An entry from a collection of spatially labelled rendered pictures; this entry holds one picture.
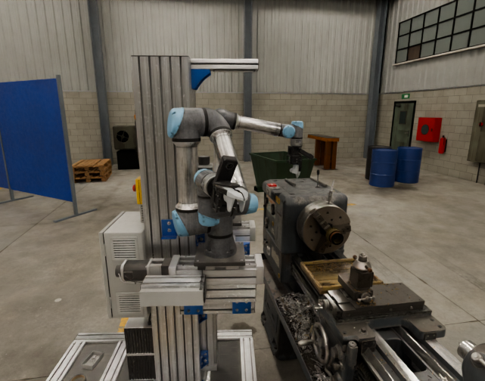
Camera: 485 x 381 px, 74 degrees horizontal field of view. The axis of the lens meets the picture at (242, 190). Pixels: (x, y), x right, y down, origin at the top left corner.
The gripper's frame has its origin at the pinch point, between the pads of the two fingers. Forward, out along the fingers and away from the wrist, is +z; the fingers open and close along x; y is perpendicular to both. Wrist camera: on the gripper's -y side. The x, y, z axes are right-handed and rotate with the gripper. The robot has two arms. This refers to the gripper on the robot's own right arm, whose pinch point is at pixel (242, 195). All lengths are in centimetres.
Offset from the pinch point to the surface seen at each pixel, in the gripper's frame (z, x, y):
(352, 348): -8, -61, 63
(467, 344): 25, -69, 38
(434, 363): 9, -85, 61
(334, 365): -14, -59, 75
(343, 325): -18, -63, 59
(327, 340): -23, -62, 70
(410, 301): -13, -95, 49
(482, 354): 32, -64, 35
